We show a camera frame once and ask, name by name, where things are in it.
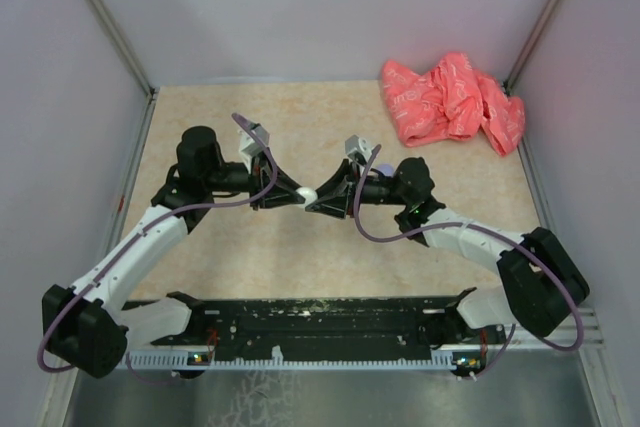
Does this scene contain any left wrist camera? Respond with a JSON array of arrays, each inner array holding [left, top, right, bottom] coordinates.
[[238, 121, 270, 171]]

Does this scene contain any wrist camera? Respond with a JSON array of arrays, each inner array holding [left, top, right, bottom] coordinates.
[[238, 121, 270, 171], [344, 135, 372, 165]]

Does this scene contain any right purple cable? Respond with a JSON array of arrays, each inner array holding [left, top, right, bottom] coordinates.
[[352, 144, 585, 351]]

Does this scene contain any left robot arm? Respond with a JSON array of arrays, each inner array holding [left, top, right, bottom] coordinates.
[[36, 114, 285, 379]]

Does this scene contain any purple charging case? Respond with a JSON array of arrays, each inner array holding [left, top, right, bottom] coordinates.
[[376, 164, 394, 176]]

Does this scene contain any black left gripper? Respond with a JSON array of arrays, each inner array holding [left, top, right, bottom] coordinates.
[[204, 148, 306, 211]]

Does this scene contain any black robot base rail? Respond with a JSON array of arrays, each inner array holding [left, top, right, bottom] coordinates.
[[156, 296, 506, 362]]

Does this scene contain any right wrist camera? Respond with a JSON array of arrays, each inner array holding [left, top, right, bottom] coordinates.
[[344, 135, 372, 165]]

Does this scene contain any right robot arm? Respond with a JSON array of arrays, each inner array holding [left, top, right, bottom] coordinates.
[[305, 157, 590, 343]]

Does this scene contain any pink plastic bag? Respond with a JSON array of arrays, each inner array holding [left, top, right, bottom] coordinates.
[[381, 52, 526, 157]]

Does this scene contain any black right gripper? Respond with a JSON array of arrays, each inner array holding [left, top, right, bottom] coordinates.
[[306, 160, 410, 219]]

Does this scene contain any white round charging case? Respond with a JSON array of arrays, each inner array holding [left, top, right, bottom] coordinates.
[[296, 187, 318, 205]]

